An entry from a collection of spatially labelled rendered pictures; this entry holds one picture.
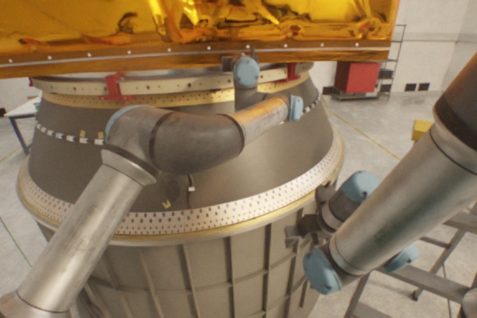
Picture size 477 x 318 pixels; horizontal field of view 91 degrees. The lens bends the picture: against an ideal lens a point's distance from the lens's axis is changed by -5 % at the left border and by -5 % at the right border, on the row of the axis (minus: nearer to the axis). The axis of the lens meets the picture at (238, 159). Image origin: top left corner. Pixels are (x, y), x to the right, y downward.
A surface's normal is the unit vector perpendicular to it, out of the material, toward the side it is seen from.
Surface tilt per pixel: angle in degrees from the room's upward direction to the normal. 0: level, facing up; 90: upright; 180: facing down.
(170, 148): 71
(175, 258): 90
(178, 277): 90
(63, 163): 62
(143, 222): 43
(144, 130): 48
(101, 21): 87
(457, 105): 80
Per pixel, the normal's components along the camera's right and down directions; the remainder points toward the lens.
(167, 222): 0.04, -0.32
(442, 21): 0.13, 0.47
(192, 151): 0.28, 0.26
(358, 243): -0.87, 0.29
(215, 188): 0.23, -0.01
